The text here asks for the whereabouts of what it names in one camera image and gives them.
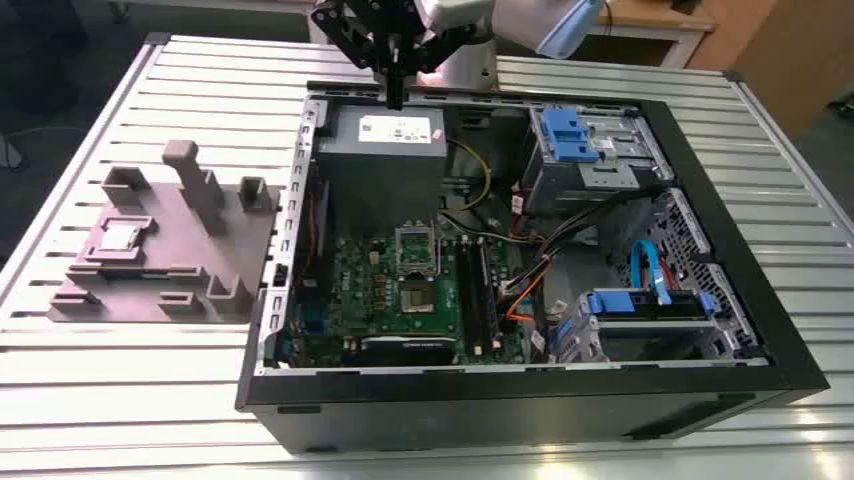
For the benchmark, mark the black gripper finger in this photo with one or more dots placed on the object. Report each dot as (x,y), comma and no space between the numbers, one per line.
(346,40)
(436,50)

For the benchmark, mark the silver CPU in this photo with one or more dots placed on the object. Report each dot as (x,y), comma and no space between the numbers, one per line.
(120,237)

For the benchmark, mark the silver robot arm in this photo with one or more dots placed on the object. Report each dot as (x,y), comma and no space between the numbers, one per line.
(467,65)

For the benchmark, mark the CPU socket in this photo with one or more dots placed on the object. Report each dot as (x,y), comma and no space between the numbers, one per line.
(416,298)

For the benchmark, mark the blue disk carrier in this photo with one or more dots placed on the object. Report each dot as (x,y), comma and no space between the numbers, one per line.
(567,135)

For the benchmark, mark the grey power supply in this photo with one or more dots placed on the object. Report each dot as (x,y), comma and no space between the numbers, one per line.
(380,190)

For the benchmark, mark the metal drive cage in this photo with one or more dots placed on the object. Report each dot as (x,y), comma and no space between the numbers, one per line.
(613,180)

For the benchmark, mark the grey parts rack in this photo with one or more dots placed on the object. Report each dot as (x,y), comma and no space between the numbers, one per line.
(180,250)

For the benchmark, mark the white plastic connector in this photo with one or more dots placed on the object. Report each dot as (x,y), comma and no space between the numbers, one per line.
(508,288)

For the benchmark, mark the RAM slot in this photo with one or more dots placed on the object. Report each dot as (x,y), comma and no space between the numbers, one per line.
(469,300)
(479,300)

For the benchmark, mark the green motherboard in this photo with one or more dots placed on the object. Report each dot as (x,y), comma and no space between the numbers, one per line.
(360,300)

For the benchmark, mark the wooden cabinet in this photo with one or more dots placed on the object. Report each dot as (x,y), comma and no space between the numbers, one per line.
(793,60)

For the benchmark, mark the blue VGA port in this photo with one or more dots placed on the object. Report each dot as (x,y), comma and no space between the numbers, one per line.
(313,321)

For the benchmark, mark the hard disk in blue carrier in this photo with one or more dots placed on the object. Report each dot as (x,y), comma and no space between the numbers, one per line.
(613,302)

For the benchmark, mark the black graphics card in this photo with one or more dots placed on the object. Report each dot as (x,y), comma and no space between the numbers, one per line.
(407,352)

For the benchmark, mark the metal disk cage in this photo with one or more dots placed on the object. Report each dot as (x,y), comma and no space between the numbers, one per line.
(660,326)

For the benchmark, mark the black PC case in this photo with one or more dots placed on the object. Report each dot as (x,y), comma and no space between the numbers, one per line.
(533,400)

